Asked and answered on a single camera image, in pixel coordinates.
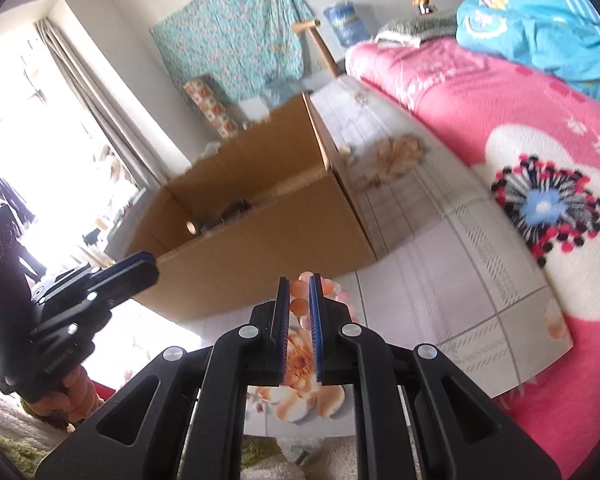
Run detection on blue water jug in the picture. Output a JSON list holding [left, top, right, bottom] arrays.
[[324, 1, 370, 47]]

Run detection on pink floral blanket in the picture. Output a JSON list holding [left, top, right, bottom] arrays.
[[345, 40, 600, 480]]

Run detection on wooden stand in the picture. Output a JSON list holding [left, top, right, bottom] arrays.
[[292, 19, 341, 78]]

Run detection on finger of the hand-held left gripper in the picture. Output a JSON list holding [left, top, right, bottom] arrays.
[[31, 252, 160, 334]]

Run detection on green plush toy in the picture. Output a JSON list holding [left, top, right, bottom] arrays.
[[0, 435, 46, 480]]

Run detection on pink orange bead bracelet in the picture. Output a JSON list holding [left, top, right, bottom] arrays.
[[289, 270, 353, 323]]

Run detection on patterned paper box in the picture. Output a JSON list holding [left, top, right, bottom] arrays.
[[182, 75, 238, 141]]

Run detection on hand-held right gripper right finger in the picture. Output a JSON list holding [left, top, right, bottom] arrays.
[[309, 274, 563, 480]]

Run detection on light blue garment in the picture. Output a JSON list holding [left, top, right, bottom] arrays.
[[455, 0, 600, 103]]

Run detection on grey curtain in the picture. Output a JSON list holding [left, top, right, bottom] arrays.
[[32, 17, 171, 191]]

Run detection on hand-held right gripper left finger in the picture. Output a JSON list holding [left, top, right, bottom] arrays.
[[35, 276, 292, 480]]

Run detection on person's left hand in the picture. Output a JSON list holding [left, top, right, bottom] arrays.
[[22, 362, 106, 431]]

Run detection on teal floral cloth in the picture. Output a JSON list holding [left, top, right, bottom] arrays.
[[150, 0, 316, 103]]

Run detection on grey lace pillow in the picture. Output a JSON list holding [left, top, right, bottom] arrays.
[[375, 7, 461, 48]]

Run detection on brown cardboard box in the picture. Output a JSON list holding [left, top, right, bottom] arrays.
[[122, 92, 392, 323]]

